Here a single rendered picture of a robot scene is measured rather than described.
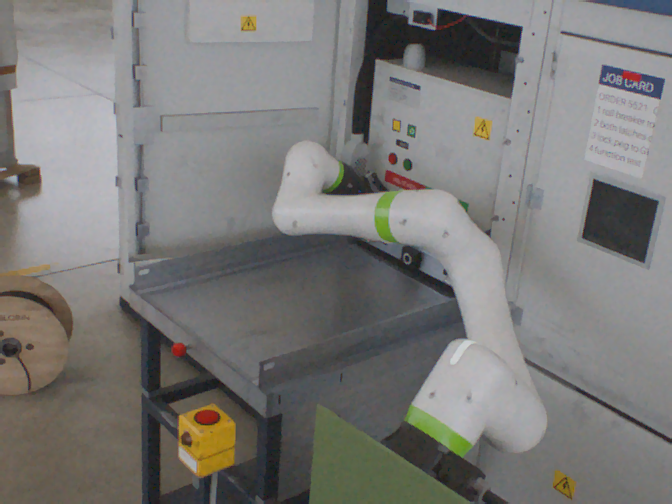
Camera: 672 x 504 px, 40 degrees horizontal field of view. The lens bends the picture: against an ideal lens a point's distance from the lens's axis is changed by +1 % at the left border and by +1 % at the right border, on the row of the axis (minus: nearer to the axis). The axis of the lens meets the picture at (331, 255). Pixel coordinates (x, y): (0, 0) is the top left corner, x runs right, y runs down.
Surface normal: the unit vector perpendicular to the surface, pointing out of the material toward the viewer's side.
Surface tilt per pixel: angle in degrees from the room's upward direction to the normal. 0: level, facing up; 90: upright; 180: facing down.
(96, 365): 0
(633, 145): 90
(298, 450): 90
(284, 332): 0
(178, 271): 90
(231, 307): 0
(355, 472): 90
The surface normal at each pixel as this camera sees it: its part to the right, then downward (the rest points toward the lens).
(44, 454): 0.07, -0.91
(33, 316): 0.17, 0.40
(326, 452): -0.72, 0.22
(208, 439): 0.62, 0.35
